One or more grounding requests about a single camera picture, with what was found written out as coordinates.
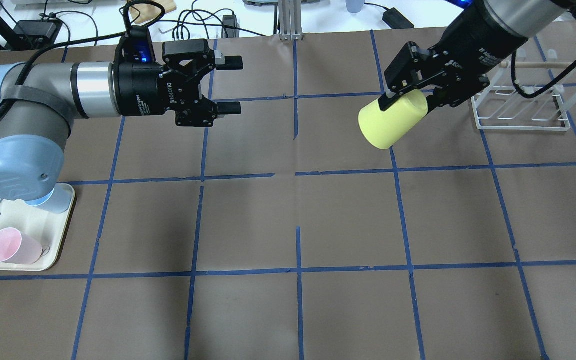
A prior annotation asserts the yellow plastic cup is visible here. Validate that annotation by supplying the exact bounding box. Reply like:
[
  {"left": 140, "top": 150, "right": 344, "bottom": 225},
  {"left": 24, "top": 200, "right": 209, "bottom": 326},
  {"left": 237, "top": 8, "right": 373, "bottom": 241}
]
[{"left": 358, "top": 89, "right": 429, "bottom": 150}]

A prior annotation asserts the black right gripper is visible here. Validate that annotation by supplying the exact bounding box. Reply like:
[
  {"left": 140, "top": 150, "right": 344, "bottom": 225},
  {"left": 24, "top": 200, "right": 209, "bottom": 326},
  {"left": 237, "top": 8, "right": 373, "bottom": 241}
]
[{"left": 378, "top": 22, "right": 506, "bottom": 112}]

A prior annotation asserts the pink plastic cup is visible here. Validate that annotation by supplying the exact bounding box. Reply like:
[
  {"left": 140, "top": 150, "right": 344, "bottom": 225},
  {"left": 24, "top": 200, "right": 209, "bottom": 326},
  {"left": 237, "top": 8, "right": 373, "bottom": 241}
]
[{"left": 0, "top": 227, "right": 43, "bottom": 265}]

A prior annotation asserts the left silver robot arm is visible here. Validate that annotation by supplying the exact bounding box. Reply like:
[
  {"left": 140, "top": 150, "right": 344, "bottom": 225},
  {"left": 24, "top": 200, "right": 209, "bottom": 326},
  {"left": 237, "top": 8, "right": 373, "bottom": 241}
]
[{"left": 0, "top": 26, "right": 243, "bottom": 202}]

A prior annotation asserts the white wire drying rack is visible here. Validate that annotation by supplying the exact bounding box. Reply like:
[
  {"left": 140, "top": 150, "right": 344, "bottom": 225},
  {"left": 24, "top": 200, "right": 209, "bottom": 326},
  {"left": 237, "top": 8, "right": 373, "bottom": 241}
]
[{"left": 470, "top": 48, "right": 576, "bottom": 132}]

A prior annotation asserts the cream plastic tray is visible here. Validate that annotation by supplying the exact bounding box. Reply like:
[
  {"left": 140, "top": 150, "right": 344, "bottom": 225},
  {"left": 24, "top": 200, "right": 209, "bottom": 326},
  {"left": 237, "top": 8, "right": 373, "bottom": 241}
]
[{"left": 0, "top": 183, "right": 76, "bottom": 272}]

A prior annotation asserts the aluminium frame post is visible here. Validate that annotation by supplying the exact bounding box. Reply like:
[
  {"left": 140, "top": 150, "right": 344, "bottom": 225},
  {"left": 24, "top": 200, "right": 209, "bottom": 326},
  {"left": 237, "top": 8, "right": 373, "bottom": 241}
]
[{"left": 278, "top": 0, "right": 304, "bottom": 41}]

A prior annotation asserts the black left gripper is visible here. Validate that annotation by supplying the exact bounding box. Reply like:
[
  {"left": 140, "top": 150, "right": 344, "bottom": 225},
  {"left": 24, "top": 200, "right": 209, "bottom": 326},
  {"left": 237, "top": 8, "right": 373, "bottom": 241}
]
[{"left": 113, "top": 27, "right": 244, "bottom": 128}]

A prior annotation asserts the black power adapter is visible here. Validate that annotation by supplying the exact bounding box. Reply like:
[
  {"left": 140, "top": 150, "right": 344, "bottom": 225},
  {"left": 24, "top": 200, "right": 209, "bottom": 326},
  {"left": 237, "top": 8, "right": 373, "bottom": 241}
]
[{"left": 13, "top": 19, "right": 63, "bottom": 50}]

